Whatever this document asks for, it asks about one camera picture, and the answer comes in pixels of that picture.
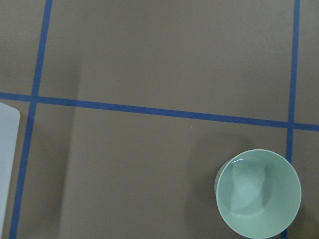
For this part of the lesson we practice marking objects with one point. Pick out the translucent white plastic box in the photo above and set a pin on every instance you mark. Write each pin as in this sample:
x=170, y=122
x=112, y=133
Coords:
x=9, y=123

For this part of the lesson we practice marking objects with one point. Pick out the mint green bowl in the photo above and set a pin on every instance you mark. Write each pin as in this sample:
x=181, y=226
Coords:
x=258, y=193

